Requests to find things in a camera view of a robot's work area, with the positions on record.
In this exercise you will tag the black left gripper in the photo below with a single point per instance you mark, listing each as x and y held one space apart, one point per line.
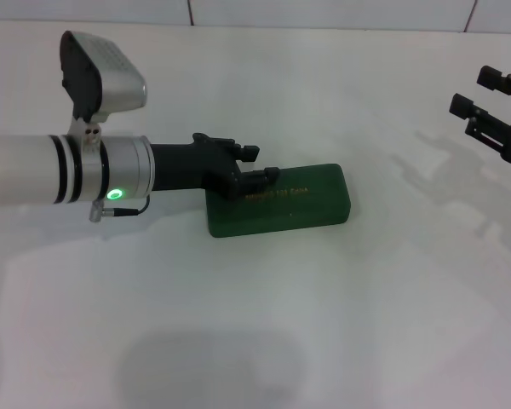
183 164

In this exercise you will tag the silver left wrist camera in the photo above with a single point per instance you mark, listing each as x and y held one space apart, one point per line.
106 72

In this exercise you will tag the green glasses case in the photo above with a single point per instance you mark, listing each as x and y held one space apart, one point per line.
281 204

